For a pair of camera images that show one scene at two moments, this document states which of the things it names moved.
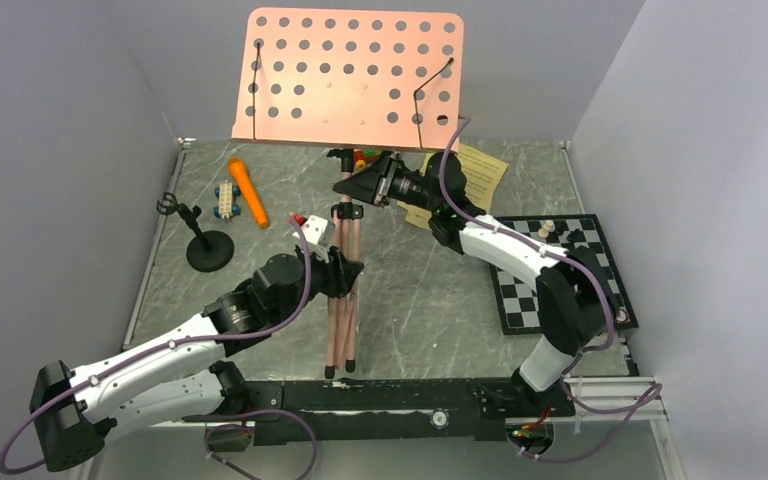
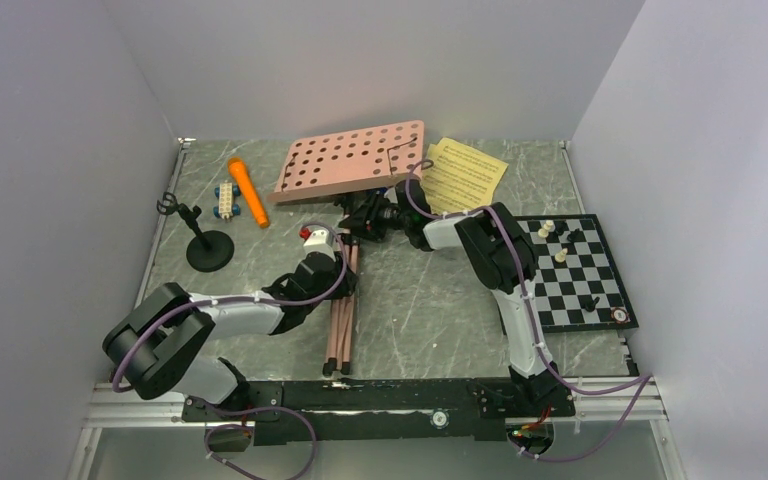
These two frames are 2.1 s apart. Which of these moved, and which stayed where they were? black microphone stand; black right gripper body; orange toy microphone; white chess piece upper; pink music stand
Moved: pink music stand; black right gripper body
Stayed: orange toy microphone; black microphone stand; white chess piece upper
